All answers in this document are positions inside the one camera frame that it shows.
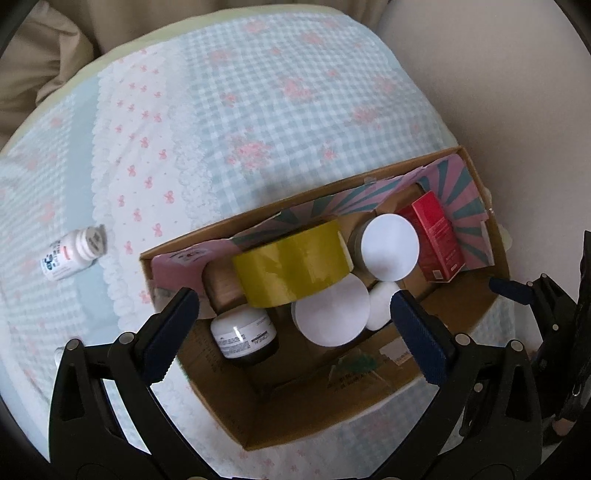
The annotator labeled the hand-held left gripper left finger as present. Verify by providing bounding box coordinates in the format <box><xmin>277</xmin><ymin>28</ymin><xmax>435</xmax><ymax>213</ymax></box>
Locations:
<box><xmin>47</xmin><ymin>287</ymin><xmax>205</xmax><ymax>480</ymax></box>

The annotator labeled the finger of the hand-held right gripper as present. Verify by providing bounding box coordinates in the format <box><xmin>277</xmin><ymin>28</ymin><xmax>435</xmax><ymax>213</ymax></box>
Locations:
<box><xmin>488</xmin><ymin>274</ymin><xmax>579</xmax><ymax>334</ymax></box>

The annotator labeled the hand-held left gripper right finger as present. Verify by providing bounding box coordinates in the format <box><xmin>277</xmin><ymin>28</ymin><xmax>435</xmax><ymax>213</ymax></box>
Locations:
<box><xmin>389</xmin><ymin>291</ymin><xmax>542</xmax><ymax>480</ymax></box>

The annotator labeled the dark jar with white label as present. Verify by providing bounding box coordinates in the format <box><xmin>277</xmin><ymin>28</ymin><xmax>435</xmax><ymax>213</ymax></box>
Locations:
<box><xmin>210</xmin><ymin>305</ymin><xmax>279</xmax><ymax>368</ymax></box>

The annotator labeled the white lidded round jar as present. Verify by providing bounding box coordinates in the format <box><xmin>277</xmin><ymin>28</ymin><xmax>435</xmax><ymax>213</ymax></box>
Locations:
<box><xmin>291</xmin><ymin>273</ymin><xmax>371</xmax><ymax>348</ymax></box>
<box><xmin>348</xmin><ymin>213</ymin><xmax>421</xmax><ymax>282</ymax></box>

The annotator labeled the red carton box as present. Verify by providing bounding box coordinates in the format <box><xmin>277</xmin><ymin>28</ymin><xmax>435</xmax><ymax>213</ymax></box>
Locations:
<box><xmin>398</xmin><ymin>191</ymin><xmax>464</xmax><ymax>282</ymax></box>

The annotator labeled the cardboard box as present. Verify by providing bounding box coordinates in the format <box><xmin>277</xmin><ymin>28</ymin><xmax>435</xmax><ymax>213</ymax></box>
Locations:
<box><xmin>139</xmin><ymin>145</ymin><xmax>513</xmax><ymax>452</ymax></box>

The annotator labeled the white pill bottle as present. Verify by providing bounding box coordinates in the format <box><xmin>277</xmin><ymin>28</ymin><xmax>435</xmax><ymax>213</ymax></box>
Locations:
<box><xmin>40</xmin><ymin>224</ymin><xmax>108</xmax><ymax>282</ymax></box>

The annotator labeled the yellow tape roll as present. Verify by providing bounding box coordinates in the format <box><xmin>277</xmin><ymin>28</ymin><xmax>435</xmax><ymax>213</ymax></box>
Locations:
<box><xmin>232</xmin><ymin>220</ymin><xmax>355</xmax><ymax>309</ymax></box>

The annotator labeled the checked floral bed sheet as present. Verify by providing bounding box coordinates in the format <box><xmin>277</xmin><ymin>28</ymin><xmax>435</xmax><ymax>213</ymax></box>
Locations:
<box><xmin>0</xmin><ymin>11</ymin><xmax>469</xmax><ymax>480</ymax></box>

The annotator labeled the pale green mattress pad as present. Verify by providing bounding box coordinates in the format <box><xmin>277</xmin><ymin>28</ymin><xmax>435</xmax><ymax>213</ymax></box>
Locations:
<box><xmin>32</xmin><ymin>4</ymin><xmax>352</xmax><ymax>112</ymax></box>

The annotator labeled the beige curtain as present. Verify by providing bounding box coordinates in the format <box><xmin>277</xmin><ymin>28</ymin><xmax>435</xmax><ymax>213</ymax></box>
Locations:
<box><xmin>85</xmin><ymin>0</ymin><xmax>393</xmax><ymax>58</ymax></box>
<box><xmin>0</xmin><ymin>0</ymin><xmax>99</xmax><ymax>139</ymax></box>

